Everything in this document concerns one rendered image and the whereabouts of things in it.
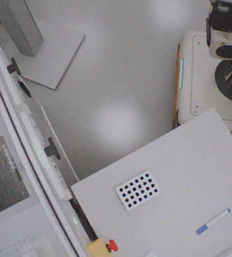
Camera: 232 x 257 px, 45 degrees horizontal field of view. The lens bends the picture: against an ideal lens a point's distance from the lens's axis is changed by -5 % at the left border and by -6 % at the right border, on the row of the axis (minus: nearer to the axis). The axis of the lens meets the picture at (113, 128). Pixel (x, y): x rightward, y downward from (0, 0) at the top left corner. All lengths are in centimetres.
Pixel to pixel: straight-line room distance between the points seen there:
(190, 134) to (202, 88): 64
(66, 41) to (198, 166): 135
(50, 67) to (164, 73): 75
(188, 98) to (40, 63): 99
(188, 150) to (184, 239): 30
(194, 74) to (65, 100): 82
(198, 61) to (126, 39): 59
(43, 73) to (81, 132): 47
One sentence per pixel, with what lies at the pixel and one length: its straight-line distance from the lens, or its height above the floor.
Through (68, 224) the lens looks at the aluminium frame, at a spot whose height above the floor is 99.
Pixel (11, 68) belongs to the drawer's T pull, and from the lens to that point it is 100.
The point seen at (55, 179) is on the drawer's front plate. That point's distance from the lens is 84.
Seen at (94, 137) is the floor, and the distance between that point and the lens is 180.
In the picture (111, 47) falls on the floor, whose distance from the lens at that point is 203.
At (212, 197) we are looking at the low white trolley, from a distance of 102.
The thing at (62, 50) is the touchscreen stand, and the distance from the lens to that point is 202.
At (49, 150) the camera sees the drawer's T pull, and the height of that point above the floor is 91.
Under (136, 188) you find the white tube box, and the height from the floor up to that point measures 80.
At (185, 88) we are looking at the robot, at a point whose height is 27.
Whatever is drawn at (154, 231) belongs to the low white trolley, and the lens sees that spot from 99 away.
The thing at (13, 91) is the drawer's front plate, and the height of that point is 93.
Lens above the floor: 174
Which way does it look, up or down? 75 degrees down
